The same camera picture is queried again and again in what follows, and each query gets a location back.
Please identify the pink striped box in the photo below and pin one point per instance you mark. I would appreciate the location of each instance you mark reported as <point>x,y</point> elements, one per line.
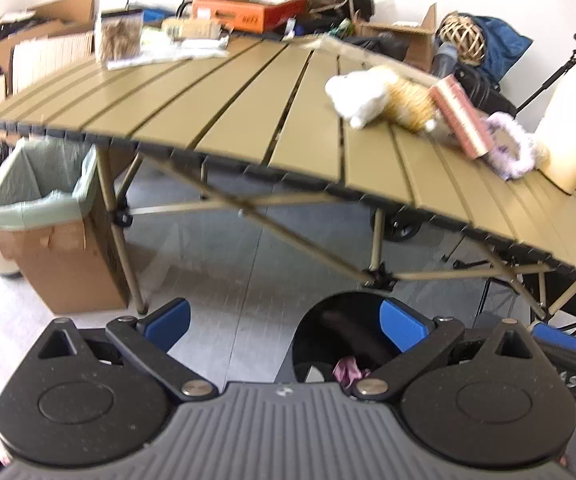
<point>460,115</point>

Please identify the orange cardboard box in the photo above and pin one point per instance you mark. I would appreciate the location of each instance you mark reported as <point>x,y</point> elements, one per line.
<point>238,17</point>

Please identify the wicker ball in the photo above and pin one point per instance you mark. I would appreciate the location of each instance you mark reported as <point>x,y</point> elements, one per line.
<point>460,32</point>

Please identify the magenta cloth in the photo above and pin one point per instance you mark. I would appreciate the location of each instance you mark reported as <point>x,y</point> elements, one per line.
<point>350,370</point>

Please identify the open cardboard box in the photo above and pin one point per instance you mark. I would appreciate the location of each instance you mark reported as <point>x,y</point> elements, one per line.
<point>418,35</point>

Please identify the black trash bin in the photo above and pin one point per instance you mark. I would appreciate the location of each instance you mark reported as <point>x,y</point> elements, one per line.
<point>303,340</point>

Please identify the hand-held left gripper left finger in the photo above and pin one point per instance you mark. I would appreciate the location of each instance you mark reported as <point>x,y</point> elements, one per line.
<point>167,322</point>

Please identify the white plastic package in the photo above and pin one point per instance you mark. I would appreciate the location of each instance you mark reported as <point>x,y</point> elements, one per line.
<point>167,52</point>

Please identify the blue bag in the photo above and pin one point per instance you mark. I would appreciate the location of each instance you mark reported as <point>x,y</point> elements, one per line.
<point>505,42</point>

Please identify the khaki folding table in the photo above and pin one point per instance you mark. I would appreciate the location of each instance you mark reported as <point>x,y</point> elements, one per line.
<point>217,110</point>

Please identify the stack of white sheets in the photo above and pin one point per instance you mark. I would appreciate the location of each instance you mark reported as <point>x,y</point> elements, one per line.
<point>52,60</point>

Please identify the clear snack jar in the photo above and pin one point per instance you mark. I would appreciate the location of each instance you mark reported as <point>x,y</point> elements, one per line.
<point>117,35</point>

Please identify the white and yellow plush toy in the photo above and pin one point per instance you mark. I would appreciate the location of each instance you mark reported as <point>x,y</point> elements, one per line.
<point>363,92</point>

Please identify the grey water bottle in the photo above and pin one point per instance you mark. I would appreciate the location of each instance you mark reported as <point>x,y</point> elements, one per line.
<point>445,57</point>

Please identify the dark duffel bag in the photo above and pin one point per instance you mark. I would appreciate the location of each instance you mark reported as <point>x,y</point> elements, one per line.
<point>343,5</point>

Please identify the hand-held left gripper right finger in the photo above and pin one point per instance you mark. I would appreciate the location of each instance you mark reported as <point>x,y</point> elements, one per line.
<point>403,325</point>

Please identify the lilac fluffy cloth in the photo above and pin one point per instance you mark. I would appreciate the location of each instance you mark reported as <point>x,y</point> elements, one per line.
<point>518,160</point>

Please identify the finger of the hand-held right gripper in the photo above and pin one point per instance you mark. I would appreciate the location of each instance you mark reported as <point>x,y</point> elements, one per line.
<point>558,336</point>

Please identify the large cream container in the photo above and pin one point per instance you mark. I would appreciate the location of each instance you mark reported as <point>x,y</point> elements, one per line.
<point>568,125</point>

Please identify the black folding chair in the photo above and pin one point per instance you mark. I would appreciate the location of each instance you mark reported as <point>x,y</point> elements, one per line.
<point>500,300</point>

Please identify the green plastic bin liner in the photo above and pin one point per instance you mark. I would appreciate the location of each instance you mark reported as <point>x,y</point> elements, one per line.
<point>32,210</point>

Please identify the black backpack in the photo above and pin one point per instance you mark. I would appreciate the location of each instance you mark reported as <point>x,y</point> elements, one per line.
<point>483,90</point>

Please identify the open box of dark items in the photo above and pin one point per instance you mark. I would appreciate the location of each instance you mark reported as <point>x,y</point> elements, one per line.
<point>67,10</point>

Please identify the small tan carton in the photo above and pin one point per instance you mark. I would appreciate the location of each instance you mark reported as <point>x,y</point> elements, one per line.
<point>192,27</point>

